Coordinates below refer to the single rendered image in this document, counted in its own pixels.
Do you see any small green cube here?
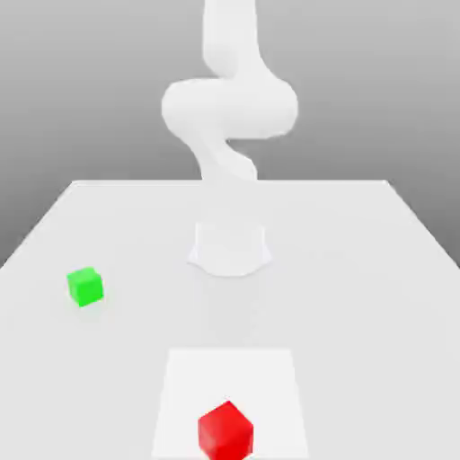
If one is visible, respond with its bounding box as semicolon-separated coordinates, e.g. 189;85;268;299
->
66;266;105;309

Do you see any small red cube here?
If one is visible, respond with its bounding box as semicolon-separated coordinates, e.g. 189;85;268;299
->
197;400;255;460

